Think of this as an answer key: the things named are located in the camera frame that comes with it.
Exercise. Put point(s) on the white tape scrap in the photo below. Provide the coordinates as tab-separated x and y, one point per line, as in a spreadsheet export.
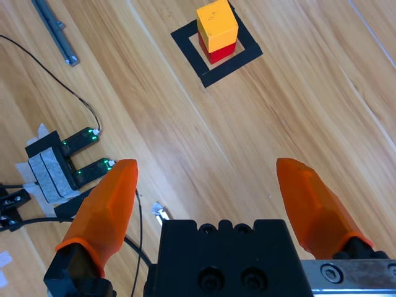
4	260

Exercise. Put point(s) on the red wooden cube block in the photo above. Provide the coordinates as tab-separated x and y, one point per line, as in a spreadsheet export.
221	55

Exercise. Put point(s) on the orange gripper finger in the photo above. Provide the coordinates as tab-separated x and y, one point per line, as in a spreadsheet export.
318	210
105	216

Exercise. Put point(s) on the black tape square outline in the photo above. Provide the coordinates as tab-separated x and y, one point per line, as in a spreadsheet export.
188	52

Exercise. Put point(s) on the black tape piece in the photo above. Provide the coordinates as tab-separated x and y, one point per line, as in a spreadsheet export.
40	147
68	207

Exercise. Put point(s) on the black metal clamp bracket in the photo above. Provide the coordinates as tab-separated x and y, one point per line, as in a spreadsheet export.
12	201

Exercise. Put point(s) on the black forked device green lights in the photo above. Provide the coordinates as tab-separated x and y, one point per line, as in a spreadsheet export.
80	140

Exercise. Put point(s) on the grey aluminium rail bar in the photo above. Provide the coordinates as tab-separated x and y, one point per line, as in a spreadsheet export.
57	37

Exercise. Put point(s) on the yellow wooden cube block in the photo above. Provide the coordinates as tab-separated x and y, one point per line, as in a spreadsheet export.
216	24

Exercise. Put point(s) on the grey felt pad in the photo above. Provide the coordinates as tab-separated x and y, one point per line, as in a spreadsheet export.
46	176

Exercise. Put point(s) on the black sensor device with tape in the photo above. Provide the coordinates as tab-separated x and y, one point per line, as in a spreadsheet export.
43	204

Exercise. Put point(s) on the small silver tape scrap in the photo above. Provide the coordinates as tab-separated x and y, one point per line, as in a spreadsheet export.
159	212

